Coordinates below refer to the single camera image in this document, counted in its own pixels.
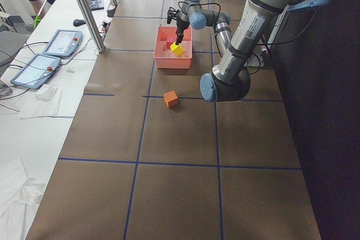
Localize teach pendant far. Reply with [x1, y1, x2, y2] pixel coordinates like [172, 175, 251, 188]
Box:
[43, 29, 83, 57]

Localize white paper sheets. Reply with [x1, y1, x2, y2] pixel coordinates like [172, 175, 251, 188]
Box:
[18, 84, 62, 119]

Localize teach pendant near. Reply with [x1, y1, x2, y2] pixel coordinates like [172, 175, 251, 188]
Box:
[11, 53, 61, 89]

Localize orange foam block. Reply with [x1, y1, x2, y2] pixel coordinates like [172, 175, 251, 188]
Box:
[163, 90, 179, 108]

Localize white cloth pile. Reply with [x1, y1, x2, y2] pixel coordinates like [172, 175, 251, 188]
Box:
[1, 159, 46, 239]

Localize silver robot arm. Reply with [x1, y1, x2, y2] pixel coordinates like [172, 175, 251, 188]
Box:
[200, 0, 329, 102]
[166, 0, 232, 55]

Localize black computer mouse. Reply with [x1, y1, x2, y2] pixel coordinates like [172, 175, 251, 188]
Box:
[73, 19, 86, 27]

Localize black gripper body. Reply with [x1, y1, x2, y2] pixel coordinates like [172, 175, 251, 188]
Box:
[176, 14, 189, 35]

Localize aluminium frame post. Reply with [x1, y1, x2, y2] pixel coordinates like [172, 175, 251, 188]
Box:
[76, 0, 105, 53]

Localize teach pendant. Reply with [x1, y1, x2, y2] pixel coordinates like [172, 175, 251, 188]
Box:
[11, 53, 61, 89]
[43, 29, 83, 57]

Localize pink foam block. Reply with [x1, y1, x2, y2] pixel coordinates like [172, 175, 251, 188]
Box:
[166, 35, 177, 49]

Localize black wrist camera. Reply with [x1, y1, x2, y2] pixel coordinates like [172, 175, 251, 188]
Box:
[166, 7, 179, 24]

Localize pink plastic bin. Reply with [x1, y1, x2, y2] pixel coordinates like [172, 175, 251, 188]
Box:
[154, 26, 192, 69]

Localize yellow foam block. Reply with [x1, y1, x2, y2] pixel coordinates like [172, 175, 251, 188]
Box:
[170, 42, 185, 56]

